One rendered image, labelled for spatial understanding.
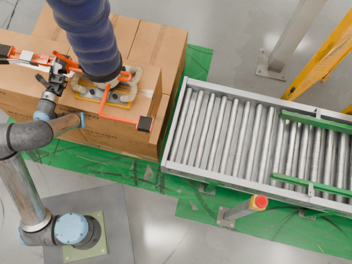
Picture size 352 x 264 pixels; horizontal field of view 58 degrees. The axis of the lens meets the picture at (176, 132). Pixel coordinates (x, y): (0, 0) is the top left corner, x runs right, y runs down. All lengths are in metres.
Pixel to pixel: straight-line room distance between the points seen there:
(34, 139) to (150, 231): 1.56
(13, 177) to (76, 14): 0.72
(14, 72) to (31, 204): 0.92
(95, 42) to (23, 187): 0.71
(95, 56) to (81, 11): 0.32
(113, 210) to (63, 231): 0.38
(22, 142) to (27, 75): 0.87
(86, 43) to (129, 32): 1.23
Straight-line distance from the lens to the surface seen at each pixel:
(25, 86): 2.16
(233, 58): 3.27
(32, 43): 2.31
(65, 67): 1.95
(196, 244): 2.72
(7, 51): 2.13
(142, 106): 1.94
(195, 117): 2.34
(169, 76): 2.48
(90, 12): 1.34
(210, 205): 2.75
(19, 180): 1.55
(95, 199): 2.02
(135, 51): 2.60
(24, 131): 1.39
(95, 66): 1.67
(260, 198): 1.75
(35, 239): 1.81
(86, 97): 1.98
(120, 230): 1.98
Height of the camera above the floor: 2.71
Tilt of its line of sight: 71 degrees down
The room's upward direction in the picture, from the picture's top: 5 degrees clockwise
